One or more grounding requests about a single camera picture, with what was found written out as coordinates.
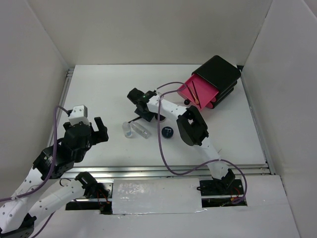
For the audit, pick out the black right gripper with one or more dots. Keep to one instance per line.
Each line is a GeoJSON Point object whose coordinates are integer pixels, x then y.
{"type": "Point", "coordinates": [148, 116]}

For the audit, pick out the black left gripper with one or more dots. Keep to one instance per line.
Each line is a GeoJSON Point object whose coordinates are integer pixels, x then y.
{"type": "Point", "coordinates": [102, 135]}

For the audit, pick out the black round compact jar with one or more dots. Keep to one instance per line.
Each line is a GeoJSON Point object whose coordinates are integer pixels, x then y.
{"type": "Point", "coordinates": [160, 118]}

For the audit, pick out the navy round jar letter F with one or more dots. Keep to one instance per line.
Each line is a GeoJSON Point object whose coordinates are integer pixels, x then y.
{"type": "Point", "coordinates": [167, 132]}

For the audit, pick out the long black makeup brush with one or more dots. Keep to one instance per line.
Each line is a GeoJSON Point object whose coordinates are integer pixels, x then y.
{"type": "Point", "coordinates": [190, 92]}

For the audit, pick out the pink rose-gold makeup brush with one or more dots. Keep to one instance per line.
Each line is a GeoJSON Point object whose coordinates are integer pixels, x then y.
{"type": "Point", "coordinates": [196, 100]}

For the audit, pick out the black fluffy powder brush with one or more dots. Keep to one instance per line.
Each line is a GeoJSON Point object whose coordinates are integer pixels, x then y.
{"type": "Point", "coordinates": [135, 119]}

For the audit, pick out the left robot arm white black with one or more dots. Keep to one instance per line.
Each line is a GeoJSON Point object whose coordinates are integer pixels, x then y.
{"type": "Point", "coordinates": [26, 208]}

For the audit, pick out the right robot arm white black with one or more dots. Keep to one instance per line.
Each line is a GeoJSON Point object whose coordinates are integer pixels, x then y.
{"type": "Point", "coordinates": [192, 128]}

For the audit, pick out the small clear upright bottle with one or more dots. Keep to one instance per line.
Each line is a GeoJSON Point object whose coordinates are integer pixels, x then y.
{"type": "Point", "coordinates": [127, 129]}

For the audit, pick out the clear lying bottle with barcode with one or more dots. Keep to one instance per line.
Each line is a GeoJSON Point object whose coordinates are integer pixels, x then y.
{"type": "Point", "coordinates": [139, 129]}

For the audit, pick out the black drawer cabinet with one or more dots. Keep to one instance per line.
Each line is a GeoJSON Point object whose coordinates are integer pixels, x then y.
{"type": "Point", "coordinates": [221, 74]}

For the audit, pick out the white cover panel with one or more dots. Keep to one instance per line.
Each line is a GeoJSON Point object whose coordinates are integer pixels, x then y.
{"type": "Point", "coordinates": [156, 196]}

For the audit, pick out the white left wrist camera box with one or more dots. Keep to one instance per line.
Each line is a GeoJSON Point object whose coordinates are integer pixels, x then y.
{"type": "Point", "coordinates": [79, 114]}

